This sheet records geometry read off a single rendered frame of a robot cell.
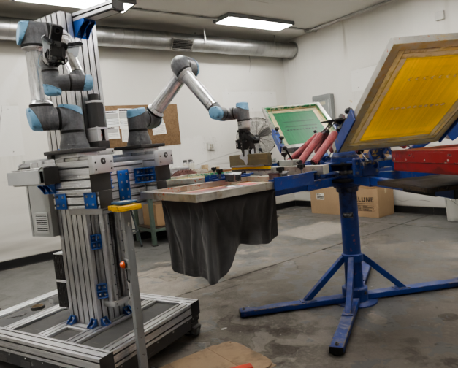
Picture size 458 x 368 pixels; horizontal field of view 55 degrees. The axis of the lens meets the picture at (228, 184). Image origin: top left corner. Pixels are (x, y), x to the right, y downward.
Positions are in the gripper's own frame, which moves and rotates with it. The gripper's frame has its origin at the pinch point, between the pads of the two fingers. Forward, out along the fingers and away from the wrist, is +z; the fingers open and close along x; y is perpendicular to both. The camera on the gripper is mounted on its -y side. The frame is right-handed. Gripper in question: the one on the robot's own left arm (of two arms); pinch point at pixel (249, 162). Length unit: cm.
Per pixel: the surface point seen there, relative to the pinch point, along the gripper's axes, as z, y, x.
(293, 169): 6.5, -11.3, -23.9
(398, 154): 0, -91, -8
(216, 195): 12, -29, 46
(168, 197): 12, -3, 58
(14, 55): -144, 380, 36
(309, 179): 11.8, -30.5, -16.4
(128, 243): 34, 10, 76
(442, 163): 3, -117, 7
